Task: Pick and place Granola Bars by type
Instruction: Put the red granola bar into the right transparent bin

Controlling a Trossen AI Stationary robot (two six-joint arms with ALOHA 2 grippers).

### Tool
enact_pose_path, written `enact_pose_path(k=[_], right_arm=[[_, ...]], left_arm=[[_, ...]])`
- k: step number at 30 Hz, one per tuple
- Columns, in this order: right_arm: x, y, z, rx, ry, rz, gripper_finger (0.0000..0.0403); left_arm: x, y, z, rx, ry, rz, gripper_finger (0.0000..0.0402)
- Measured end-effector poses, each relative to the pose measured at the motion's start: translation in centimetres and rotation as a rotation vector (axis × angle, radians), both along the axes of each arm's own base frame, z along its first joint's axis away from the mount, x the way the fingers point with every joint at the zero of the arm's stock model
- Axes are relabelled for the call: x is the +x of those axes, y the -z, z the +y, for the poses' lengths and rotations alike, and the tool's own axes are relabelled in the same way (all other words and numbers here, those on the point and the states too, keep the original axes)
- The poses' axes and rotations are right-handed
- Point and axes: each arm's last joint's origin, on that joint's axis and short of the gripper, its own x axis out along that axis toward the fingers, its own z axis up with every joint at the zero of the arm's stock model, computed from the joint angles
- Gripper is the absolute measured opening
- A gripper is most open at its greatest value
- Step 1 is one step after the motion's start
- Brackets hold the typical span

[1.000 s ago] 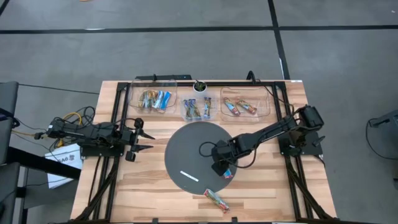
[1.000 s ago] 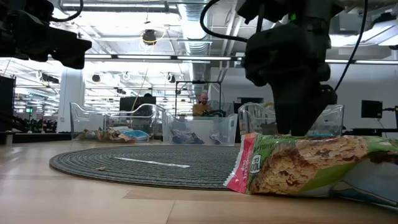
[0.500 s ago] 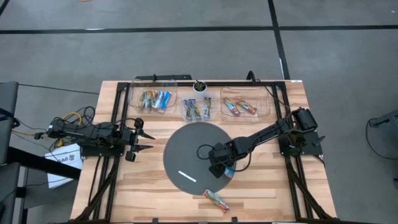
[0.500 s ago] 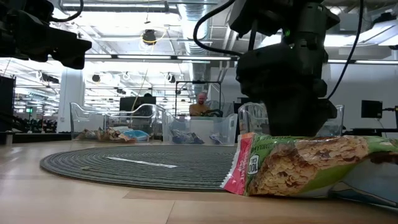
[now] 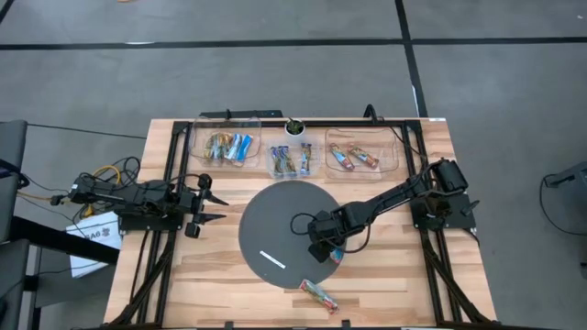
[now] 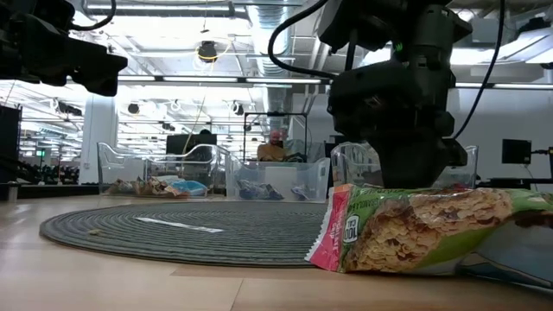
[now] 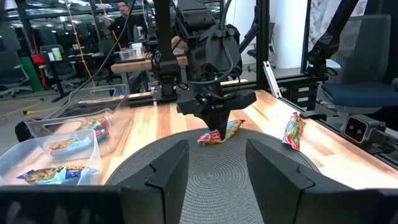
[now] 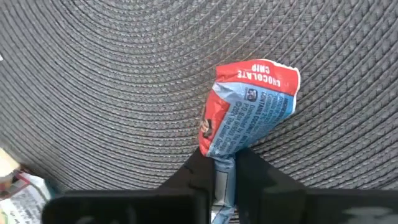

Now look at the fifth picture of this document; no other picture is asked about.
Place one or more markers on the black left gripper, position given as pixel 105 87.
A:
pixel 195 204

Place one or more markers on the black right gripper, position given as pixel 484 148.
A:
pixel 325 229

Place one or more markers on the blue white oatmeal raisin bar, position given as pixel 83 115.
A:
pixel 306 158

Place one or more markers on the dark blue granola bar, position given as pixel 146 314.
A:
pixel 276 160
pixel 289 162

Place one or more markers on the green red granola bar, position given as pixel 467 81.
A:
pixel 319 297
pixel 363 157

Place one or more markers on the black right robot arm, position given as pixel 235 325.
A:
pixel 399 194

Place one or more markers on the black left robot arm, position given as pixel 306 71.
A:
pixel 137 197

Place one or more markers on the large clear plastic bin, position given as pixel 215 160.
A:
pixel 385 160
pixel 202 156

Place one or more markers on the round gray woven placemat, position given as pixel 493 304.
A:
pixel 270 220

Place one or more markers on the small clear plastic bin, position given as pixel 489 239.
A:
pixel 316 169

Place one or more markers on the white label strip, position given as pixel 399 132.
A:
pixel 272 259

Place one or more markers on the black power strip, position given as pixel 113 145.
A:
pixel 247 113

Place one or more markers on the small white potted plant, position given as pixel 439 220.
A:
pixel 295 128

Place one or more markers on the black diagonal beam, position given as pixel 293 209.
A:
pixel 64 239

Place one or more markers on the dark gray chair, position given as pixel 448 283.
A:
pixel 11 151

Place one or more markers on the gray metal stand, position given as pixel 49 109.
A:
pixel 568 174

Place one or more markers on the black aluminium table frame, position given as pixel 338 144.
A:
pixel 348 123

